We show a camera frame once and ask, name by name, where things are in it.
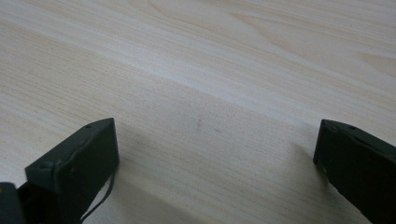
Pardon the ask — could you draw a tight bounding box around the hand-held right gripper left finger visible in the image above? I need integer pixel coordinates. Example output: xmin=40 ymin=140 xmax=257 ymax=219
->
xmin=18 ymin=117 xmax=120 ymax=224

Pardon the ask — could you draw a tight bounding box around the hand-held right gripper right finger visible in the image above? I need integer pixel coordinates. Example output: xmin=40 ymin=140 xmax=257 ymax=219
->
xmin=313 ymin=119 xmax=396 ymax=224

